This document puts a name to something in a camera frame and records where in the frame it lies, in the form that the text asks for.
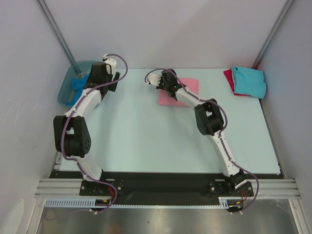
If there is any crumpled blue t shirt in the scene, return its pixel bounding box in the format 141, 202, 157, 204
66, 74, 90, 106

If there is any folded red t shirt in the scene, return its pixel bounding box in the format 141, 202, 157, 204
223, 69, 249, 97

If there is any left aluminium corner post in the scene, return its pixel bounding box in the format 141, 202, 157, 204
36, 0, 76, 64

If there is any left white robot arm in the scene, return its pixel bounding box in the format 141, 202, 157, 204
53, 58, 120, 195

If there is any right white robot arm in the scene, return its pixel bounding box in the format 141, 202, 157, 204
156, 69, 247, 195

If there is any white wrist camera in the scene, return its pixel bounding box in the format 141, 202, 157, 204
145, 73, 162, 87
102, 54, 117, 75

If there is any aluminium corner post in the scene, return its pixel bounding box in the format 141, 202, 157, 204
36, 0, 76, 64
252, 0, 296, 69

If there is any aluminium front rail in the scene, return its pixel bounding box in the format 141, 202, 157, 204
35, 178, 301, 199

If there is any pink t shirt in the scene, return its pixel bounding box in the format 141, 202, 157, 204
157, 78, 199, 107

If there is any translucent blue plastic bin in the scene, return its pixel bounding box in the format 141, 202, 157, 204
58, 60, 96, 108

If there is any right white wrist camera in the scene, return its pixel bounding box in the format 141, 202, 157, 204
145, 73, 162, 87

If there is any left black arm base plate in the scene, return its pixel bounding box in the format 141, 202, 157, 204
79, 179, 124, 196

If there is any folded light blue t shirt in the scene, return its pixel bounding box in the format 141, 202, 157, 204
232, 66, 267, 99

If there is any slotted cable duct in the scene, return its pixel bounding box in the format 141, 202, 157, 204
45, 197, 243, 209

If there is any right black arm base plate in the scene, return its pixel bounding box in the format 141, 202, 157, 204
208, 179, 254, 197

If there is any right aluminium corner post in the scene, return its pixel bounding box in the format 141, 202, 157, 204
252, 0, 296, 69

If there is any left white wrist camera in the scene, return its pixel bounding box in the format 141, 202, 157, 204
102, 54, 117, 75

